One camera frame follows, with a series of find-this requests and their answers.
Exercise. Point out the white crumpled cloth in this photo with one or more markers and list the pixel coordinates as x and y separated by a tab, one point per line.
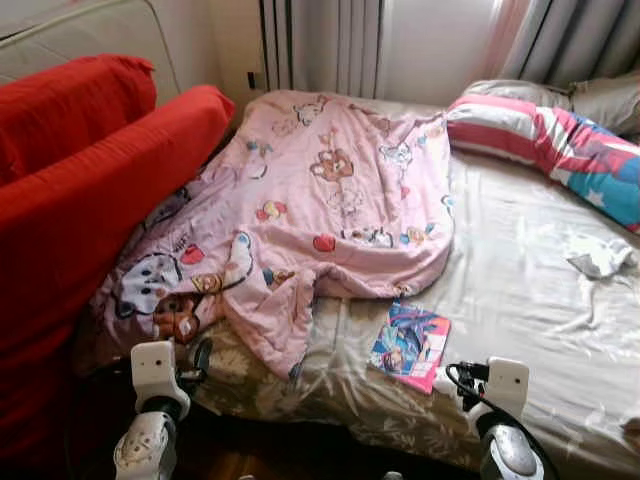
600	255

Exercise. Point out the grey beige pillow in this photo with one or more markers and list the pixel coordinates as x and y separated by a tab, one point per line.
515	92
610	105

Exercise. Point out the colourful children's book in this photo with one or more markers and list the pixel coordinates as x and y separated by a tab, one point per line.
410	345

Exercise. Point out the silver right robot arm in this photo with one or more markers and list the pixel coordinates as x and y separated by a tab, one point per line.
510	455

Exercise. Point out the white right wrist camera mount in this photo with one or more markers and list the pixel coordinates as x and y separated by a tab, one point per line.
508	385

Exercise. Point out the dark wall socket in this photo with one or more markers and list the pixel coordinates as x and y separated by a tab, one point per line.
252	80

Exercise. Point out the bed with beige sheet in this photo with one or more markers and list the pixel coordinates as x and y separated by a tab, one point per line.
520	300

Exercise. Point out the red fabric sofa armrest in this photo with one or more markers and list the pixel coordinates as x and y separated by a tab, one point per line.
80	220

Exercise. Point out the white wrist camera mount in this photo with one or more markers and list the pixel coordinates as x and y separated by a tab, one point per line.
153	365
508	385

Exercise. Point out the red fabric sofa backrest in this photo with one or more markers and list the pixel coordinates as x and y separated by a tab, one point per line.
70	110

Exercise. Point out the pink cartoon print blanket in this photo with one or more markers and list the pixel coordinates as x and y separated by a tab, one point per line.
330	200

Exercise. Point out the pink white blue striped pillow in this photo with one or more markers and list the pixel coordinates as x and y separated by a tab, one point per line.
530	135

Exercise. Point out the grey pleated curtain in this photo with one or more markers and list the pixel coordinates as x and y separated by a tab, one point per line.
320	40
580	35

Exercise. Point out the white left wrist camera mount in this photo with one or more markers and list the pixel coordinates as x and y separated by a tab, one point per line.
153	365

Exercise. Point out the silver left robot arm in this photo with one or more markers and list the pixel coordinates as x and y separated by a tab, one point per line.
145	445

